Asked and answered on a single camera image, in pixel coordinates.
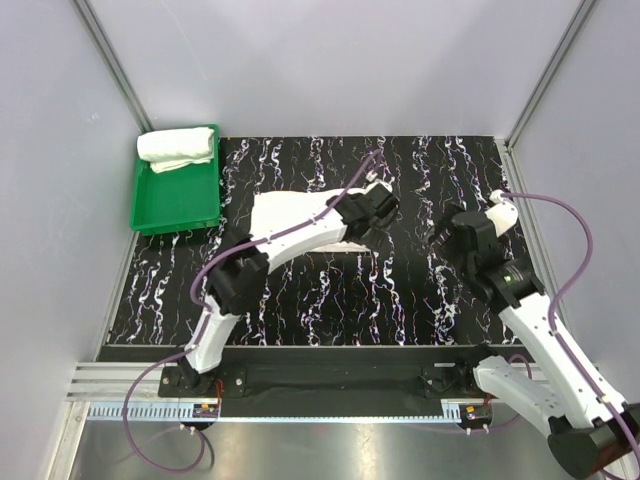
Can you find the grey slotted cable duct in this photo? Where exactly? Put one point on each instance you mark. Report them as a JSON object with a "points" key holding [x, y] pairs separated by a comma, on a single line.
{"points": [[157, 411]]}

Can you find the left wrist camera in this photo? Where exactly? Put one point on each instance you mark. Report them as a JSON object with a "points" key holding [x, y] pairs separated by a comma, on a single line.
{"points": [[373, 181]]}

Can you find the large white towel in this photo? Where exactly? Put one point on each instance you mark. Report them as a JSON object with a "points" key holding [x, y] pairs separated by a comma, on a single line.
{"points": [[169, 150]]}

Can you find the right connector board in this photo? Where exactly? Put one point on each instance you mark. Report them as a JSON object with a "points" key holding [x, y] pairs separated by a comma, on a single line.
{"points": [[481, 413]]}

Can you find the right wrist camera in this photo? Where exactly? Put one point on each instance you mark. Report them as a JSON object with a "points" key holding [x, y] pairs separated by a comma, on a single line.
{"points": [[502, 212]]}

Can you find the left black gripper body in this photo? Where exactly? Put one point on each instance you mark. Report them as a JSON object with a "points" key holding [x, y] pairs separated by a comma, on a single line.
{"points": [[373, 237]]}

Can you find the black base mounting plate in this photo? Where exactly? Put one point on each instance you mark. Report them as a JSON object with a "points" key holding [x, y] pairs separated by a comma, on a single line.
{"points": [[360, 379]]}

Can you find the connector board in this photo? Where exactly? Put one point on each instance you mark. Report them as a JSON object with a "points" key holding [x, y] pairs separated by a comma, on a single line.
{"points": [[481, 413], [206, 411]]}

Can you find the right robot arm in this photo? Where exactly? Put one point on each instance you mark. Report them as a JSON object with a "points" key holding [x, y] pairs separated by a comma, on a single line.
{"points": [[587, 423]]}

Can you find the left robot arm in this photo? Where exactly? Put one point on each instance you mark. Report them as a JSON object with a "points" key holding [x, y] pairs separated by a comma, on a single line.
{"points": [[233, 283]]}

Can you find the aluminium frame rail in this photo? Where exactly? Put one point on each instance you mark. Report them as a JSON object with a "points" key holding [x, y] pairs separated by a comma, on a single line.
{"points": [[106, 381]]}

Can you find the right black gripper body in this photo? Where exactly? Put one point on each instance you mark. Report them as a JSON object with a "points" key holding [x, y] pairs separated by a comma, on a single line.
{"points": [[443, 223]]}

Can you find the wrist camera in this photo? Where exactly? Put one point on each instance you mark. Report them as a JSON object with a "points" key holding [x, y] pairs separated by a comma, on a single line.
{"points": [[502, 212], [373, 181]]}

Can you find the small white towel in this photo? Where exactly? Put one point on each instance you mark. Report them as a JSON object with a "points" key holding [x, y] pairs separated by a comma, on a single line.
{"points": [[276, 210]]}

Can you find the green plastic tray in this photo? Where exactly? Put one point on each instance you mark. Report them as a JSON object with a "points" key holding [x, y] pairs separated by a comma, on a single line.
{"points": [[180, 200]]}

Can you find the left connector board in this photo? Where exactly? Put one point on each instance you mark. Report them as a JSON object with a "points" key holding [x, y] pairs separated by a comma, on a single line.
{"points": [[206, 411]]}

